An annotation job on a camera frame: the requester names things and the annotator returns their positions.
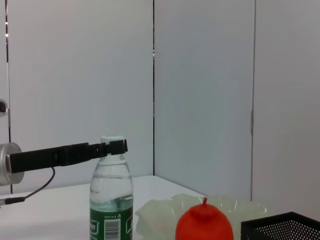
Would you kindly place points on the pale green glass fruit plate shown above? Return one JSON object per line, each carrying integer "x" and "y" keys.
{"x": 160, "y": 215}

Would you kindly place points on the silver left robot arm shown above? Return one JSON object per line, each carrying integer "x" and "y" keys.
{"x": 7, "y": 165}

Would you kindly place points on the orange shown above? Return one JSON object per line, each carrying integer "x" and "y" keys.
{"x": 205, "y": 222}

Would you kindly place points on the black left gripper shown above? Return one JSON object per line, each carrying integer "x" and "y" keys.
{"x": 50, "y": 157}

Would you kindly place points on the black mesh pen holder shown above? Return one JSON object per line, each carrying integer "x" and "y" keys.
{"x": 287, "y": 227}

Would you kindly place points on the clear bottle with green label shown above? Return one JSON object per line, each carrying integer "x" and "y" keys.
{"x": 111, "y": 187}

